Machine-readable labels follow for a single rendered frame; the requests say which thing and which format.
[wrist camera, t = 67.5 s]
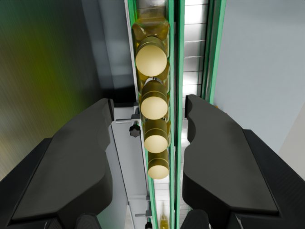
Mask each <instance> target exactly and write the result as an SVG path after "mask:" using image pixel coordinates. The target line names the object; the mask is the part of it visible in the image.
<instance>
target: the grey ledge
mask: <svg viewBox="0 0 305 229"><path fill-rule="evenodd" d="M134 103H135V102H128V103H114V121H112V123H111V126H112V130H113V135H114V140H115V144H116V148H117V153H118V158H119V162H120V166H121V171H122V175H123V180H124V184H125V189H126V193H127V197H128V209H129V213H130V217H131V221H132V225H133V229H145V224H147V220H146V217H135V214H145V213H146V210H147V206H148V204H147V202H146V196H148V189H147V182H146V174H145V167H144V159H143V149H142V141H141V135H140V136H137V137H136V138H135V137H134V136H130V132H129V129H130V127H131V126H132V125H131V123H123V124H116V119H131V116H132V114H135V113H134V108H133V105H134Z"/></svg>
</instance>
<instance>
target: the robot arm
mask: <svg viewBox="0 0 305 229"><path fill-rule="evenodd" d="M185 118H187V120H188V129H187V140H188V141H189V142H190V144H189V145H188V146H187V147H186V148H185V150H184V163H183V180H182V198H183V200H184V202H185V203H186V204H187V205H189V206H190V207H191V208H192V209H194V210H190V211H189V212H188V214H187V216H186V218H185V219H184V221H183V223H182V225H181V227H180V229H210V227H209V224H210V226H211V229H305V181H304V180H303V179H302V178H301V177H300V176H299V175H298V174H297V173H296V172H295V171H294V170H293V169H292V168H291V167H290V166H289V165H288V164H287V163H286V162H285V161H284V160H283V159H282V158H281V157H280V156H279V155H277V154H276V153H275V152H274V151H273V150H272V149H271V148H270V147H269V146H268V145H267V144H266V143H265V142H264V141H263V140H262V139H260V138H259V137H258V136H257V135H256V134H255V133H254V132H253V131H252V130H251V129H243V128H242V127H241V126H240V125H239V124H238V123H237V122H236V121H235V120H234V119H233V118H231V117H230V116H229V115H228V114H226V113H225V112H223V111H222V110H220V109H219V108H217V107H215V106H214V105H212V104H210V103H208V102H207V101H205V100H203V99H202V98H200V97H198V96H197V95H195V94H189V95H186V98H185ZM112 121H114V104H113V100H112V99H107V98H103V99H101V100H99V101H98V102H96V103H95V104H93V105H92V106H90V107H88V108H87V109H85V110H84V111H82V112H81V113H79V114H78V115H76V116H75V117H73V118H72V119H71V120H70V121H68V122H67V123H66V124H65V125H64V126H63V127H61V128H60V129H59V130H58V131H57V132H56V133H55V134H54V136H53V137H52V138H44V139H43V140H42V141H41V142H40V143H39V144H38V145H37V146H36V147H35V148H34V149H33V150H32V151H31V152H30V153H29V154H28V155H27V156H26V157H25V158H24V159H23V160H22V161H20V162H19V163H18V164H17V165H16V166H15V167H14V168H13V169H12V170H11V171H10V172H9V173H8V174H7V175H6V176H5V177H4V178H3V179H2V180H1V181H0V229H102V228H101V226H100V223H99V221H98V219H97V215H98V214H100V213H101V212H102V211H103V210H104V209H105V208H107V207H108V206H109V205H110V204H111V202H112V199H113V178H112V175H111V171H110V167H109V164H108V159H107V155H106V152H105V150H106V148H107V147H108V145H109V144H110V142H111V140H110V136H109V131H108V128H109V126H110V125H111V123H112Z"/></svg>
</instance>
